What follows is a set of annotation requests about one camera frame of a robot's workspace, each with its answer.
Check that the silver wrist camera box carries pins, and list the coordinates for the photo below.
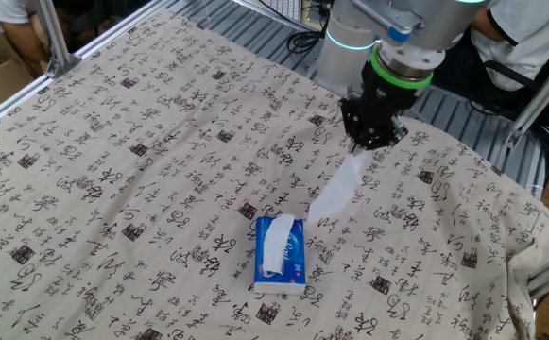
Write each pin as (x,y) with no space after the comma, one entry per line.
(387,19)

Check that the person in plain white t-shirt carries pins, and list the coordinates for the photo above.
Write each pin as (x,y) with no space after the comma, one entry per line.
(0,9)

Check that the white napkin in pack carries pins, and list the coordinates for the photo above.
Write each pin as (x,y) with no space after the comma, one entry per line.
(276,245)

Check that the beige calligraphy tablecloth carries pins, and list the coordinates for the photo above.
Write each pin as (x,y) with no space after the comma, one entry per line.
(113,189)

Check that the aluminium table edge rail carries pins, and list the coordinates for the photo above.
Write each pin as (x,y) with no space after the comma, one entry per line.
(19,98)

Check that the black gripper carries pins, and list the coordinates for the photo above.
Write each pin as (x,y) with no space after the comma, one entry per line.
(385,101)

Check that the person in black-trimmed white shirt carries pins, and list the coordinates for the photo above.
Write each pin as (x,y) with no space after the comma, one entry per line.
(529,42)

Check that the light grey keyboard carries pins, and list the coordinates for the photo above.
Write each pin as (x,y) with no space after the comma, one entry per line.
(283,8)

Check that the aluminium post with foot bracket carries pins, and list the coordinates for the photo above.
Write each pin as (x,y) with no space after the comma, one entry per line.
(49,33)

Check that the white pulled napkin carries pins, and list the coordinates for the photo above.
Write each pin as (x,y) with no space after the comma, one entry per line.
(340,189)

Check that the blue tissue pack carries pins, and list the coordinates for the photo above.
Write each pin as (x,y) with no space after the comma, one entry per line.
(295,264)

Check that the aluminium frame post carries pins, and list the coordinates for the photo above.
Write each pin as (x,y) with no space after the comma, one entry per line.
(543,99)

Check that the black office chair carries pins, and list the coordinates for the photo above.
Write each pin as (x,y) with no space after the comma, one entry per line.
(515,78)

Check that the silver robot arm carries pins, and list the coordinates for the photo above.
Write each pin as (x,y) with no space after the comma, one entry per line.
(349,61)

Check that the bare person forearm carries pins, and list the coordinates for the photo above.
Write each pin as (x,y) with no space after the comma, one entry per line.
(26,45)

